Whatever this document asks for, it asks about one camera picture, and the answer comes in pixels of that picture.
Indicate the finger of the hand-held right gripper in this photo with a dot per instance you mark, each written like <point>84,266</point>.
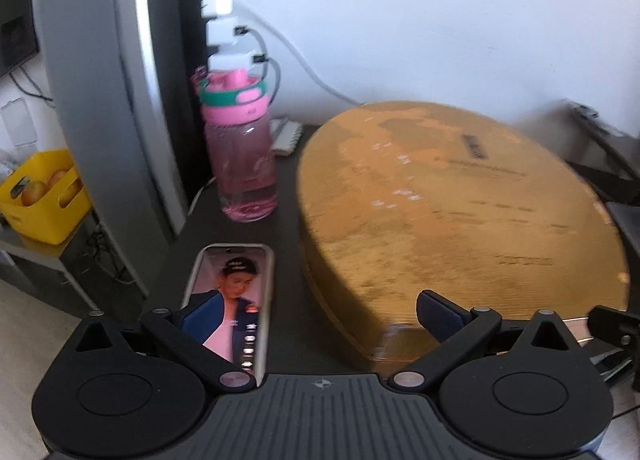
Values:
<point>617,325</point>

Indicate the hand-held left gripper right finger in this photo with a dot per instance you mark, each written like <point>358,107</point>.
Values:
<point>440,316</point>

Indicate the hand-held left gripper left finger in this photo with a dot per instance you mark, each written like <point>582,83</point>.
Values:
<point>200,321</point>

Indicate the round gold box lid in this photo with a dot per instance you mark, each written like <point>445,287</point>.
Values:
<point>450,210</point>

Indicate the yellow plastic basket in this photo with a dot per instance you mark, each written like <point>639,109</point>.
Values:
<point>47,220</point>

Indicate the black desktop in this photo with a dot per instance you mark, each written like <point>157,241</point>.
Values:
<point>285,225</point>

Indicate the smartphone with lit screen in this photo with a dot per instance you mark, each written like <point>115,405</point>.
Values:
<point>232,280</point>

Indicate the pink water bottle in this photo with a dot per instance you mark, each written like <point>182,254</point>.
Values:
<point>242,165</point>

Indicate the grey side table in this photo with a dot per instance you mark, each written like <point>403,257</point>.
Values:
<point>45,257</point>

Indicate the spiral notebook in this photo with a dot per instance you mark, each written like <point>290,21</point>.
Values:
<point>286,136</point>

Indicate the grey monitor back panel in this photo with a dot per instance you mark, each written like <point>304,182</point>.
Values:
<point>100,90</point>

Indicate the white charger plug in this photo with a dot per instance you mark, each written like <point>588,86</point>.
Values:
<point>222,32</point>
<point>230,63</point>
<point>217,2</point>

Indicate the white wall socket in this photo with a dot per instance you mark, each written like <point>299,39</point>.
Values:
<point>17,122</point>

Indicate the dark wall screen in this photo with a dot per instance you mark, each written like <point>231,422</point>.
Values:
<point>15,15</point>

